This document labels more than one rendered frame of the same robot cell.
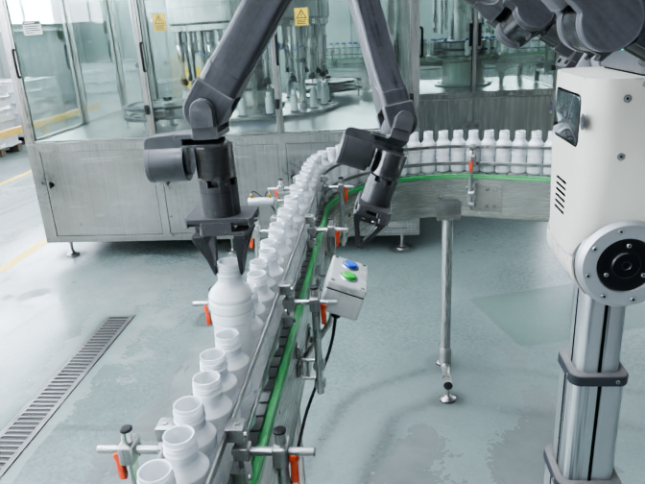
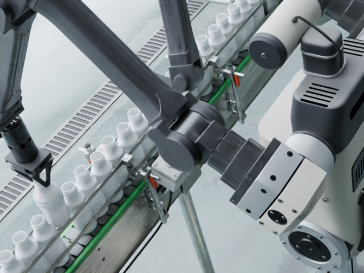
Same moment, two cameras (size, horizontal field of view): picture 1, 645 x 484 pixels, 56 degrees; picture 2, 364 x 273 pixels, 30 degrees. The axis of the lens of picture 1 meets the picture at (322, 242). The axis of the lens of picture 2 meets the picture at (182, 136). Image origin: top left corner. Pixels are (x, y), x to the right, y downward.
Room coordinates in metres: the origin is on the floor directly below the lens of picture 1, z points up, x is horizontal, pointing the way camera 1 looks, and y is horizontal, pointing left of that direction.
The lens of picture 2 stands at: (0.17, -0.91, 2.36)
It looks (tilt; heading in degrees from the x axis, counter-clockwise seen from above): 42 degrees down; 39
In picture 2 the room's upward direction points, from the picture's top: 17 degrees counter-clockwise
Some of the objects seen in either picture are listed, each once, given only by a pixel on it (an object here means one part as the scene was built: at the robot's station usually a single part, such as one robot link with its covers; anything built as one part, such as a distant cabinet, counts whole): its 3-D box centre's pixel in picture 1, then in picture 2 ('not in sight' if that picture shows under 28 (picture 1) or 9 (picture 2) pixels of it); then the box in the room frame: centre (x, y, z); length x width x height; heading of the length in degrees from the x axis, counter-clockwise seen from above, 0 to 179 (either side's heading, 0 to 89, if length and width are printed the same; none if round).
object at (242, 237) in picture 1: (230, 245); (37, 171); (0.88, 0.14, 1.29); 0.07 x 0.07 x 0.09; 84
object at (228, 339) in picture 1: (232, 380); (49, 240); (0.82, 0.15, 1.08); 0.06 x 0.06 x 0.17
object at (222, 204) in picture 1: (220, 201); (24, 149); (0.88, 0.15, 1.36); 0.10 x 0.07 x 0.07; 84
